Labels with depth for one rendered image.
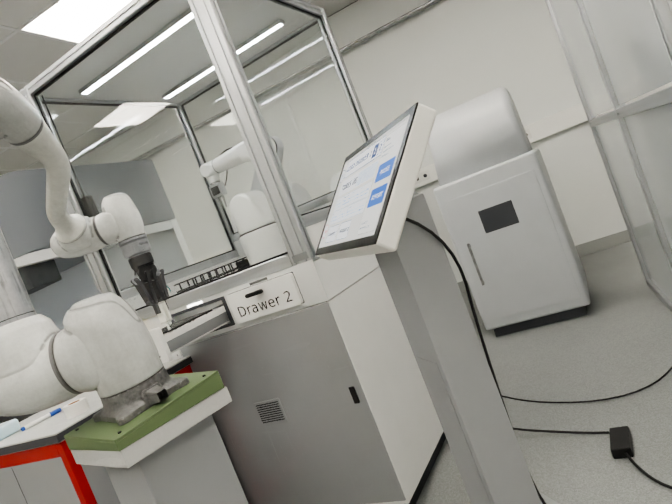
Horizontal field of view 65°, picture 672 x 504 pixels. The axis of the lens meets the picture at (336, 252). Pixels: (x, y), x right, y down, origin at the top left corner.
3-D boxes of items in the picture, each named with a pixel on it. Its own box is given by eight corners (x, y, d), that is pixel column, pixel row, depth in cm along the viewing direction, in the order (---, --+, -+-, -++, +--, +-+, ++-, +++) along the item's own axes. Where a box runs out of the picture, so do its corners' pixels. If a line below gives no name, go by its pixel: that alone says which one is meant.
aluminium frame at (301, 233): (311, 259, 172) (189, -49, 166) (114, 331, 220) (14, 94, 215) (403, 214, 256) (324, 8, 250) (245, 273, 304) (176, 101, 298)
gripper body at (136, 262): (136, 254, 167) (147, 281, 168) (155, 248, 175) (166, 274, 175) (121, 261, 171) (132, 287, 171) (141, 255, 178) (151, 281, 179)
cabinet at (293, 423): (418, 521, 176) (330, 299, 172) (200, 535, 225) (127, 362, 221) (474, 392, 260) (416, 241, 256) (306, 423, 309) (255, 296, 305)
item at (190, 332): (168, 355, 165) (160, 337, 164) (116, 371, 177) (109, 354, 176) (242, 314, 200) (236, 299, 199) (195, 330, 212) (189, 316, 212)
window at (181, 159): (289, 252, 177) (181, -21, 172) (126, 314, 218) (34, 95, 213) (290, 252, 178) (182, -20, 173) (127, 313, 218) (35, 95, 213)
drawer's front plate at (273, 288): (301, 303, 175) (289, 273, 175) (237, 324, 189) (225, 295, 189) (304, 302, 177) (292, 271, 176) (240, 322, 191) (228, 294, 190)
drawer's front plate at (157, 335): (169, 361, 162) (156, 328, 162) (110, 378, 176) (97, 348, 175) (173, 359, 164) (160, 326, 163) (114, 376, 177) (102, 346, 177)
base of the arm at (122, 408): (129, 427, 110) (118, 403, 109) (92, 421, 126) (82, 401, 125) (200, 381, 123) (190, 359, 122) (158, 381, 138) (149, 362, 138)
